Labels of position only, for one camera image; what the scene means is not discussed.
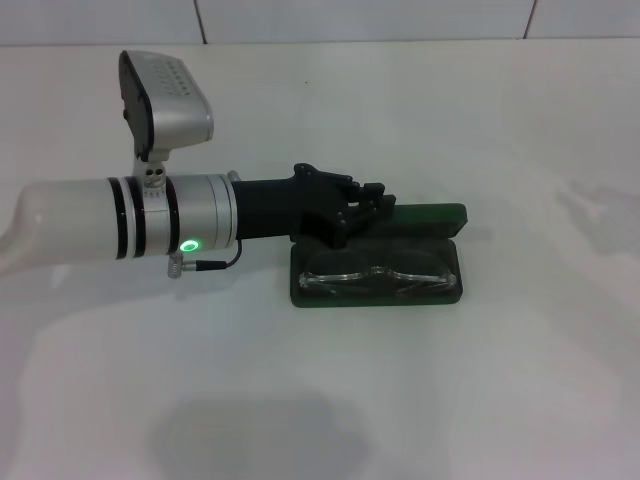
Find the clear white glasses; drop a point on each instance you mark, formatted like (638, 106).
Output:
(380, 275)

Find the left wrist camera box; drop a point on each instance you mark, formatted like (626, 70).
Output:
(165, 105)

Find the green glasses case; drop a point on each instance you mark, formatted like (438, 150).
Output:
(435, 220)

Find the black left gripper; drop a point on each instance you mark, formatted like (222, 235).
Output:
(290, 205)

